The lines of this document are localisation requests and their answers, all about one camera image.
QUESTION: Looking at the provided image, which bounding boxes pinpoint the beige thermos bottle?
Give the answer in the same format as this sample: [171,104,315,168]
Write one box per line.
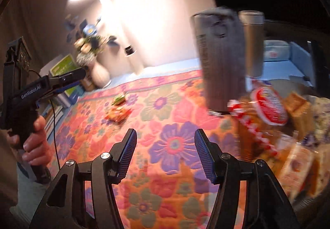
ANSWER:
[238,10,265,77]

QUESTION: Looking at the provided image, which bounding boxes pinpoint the orange snack packet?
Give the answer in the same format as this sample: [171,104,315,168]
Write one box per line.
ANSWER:
[104,106,133,124]

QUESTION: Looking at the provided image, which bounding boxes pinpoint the person's left hand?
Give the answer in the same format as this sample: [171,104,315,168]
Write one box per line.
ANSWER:
[6,116,52,168]

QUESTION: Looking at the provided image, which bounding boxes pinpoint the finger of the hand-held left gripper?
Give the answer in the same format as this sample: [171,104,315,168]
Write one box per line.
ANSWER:
[37,80,81,106]
[49,68,87,88]

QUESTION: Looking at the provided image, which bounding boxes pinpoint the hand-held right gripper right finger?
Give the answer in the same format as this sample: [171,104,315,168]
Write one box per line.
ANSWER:
[194,128,301,229]

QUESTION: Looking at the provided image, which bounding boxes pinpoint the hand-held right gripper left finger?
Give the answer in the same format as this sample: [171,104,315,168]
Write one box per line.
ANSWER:
[29,128,138,229]

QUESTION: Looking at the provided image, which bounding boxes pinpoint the white table lamp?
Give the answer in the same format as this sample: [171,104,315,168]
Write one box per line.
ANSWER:
[67,0,146,75]

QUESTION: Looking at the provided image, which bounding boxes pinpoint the small green snack packet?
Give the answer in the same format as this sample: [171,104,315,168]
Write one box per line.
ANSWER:
[112,95,127,106]

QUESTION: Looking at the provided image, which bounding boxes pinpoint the grey zipped bag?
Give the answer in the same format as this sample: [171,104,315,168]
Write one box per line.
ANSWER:
[191,7,247,114]

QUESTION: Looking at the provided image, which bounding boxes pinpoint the white plastic box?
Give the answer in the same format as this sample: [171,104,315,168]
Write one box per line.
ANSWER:
[263,41,319,86]

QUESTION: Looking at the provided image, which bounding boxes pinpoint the pile of mixed snacks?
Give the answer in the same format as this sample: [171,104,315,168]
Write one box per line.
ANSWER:
[232,90,330,202]

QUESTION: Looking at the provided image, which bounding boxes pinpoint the white ribbed vase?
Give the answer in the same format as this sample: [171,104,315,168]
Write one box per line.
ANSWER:
[90,60,112,89]

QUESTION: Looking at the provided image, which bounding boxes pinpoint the floral tablecloth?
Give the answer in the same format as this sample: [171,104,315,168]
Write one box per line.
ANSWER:
[50,69,292,229]

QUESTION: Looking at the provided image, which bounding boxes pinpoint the artificial flower bouquet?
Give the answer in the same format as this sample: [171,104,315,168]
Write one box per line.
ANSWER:
[64,14,119,70]

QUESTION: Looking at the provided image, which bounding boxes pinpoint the stack of books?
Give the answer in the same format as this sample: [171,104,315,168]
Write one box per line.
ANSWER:
[39,85,85,122]

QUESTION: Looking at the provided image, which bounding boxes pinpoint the person's left forearm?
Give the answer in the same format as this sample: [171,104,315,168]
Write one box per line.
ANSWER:
[0,162,56,229]

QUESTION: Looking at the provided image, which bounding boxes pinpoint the red white striped bread bag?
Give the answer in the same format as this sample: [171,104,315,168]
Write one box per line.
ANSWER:
[227,85,289,165]

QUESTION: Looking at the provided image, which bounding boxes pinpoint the ribbed glass plate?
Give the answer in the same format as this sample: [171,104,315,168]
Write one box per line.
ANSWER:
[290,188,330,220]

